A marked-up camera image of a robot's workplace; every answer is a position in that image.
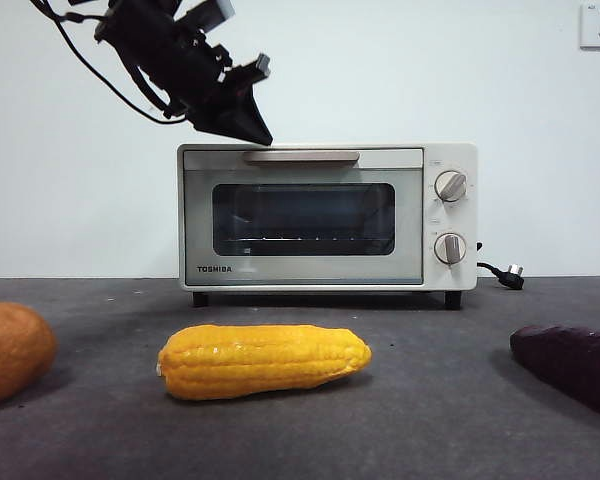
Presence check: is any white glass oven door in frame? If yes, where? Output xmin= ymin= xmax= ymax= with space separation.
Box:
xmin=179 ymin=147 xmax=425 ymax=287

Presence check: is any beige round oven knob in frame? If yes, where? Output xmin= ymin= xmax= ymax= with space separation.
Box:
xmin=434 ymin=170 xmax=469 ymax=203
xmin=433 ymin=232 xmax=468 ymax=266

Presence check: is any orange-brown sweet potato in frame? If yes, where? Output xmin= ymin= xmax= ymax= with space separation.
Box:
xmin=0 ymin=301 xmax=59 ymax=407

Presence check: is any black power cable with plug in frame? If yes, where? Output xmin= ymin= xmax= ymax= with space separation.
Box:
xmin=476 ymin=242 xmax=526 ymax=291

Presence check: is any pale grey left wrist camera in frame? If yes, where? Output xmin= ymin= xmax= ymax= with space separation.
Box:
xmin=194 ymin=0 xmax=235 ymax=32

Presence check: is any metal wire oven rack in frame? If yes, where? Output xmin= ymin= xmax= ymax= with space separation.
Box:
xmin=234 ymin=233 xmax=384 ymax=246

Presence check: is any yellow corn cob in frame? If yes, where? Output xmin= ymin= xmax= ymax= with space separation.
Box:
xmin=157 ymin=323 xmax=374 ymax=401

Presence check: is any purple eggplant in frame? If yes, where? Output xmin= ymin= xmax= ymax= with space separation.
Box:
xmin=509 ymin=324 xmax=600 ymax=424

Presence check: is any white toaster oven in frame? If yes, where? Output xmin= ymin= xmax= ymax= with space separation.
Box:
xmin=176 ymin=142 xmax=479 ymax=310

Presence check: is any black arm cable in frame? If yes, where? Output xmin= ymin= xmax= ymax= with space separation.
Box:
xmin=29 ymin=0 xmax=189 ymax=126
xmin=119 ymin=49 xmax=174 ymax=114

